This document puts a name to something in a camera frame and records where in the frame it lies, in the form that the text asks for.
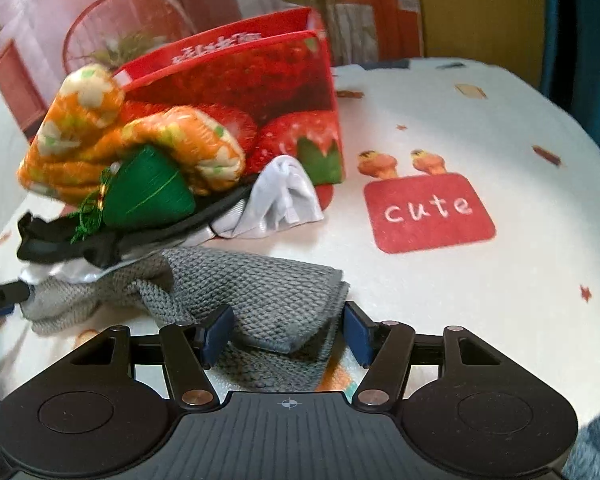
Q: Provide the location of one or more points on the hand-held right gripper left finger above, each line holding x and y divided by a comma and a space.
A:
219, 334

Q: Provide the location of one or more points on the orange floral cloth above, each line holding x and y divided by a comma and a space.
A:
80, 125

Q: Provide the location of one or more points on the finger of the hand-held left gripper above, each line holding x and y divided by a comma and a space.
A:
2, 295

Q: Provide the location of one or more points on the grey knitted towel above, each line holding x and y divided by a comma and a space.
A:
280, 300

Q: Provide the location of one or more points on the red strawberry print box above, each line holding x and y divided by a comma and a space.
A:
290, 85

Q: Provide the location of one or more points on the black cloth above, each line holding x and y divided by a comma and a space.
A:
45, 247

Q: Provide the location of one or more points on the green dumpling-shaped sachet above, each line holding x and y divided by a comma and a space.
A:
145, 190

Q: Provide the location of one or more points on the geometric patterned mat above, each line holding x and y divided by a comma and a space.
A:
390, 63

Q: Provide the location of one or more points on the wall poster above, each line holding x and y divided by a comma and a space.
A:
180, 0

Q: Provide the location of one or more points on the dark teal cloth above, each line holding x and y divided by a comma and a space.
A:
585, 35

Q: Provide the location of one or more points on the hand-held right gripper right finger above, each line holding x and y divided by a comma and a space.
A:
356, 332

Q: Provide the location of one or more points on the yellow board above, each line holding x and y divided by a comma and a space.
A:
480, 10

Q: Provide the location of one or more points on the white satin cloth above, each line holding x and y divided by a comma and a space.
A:
285, 195

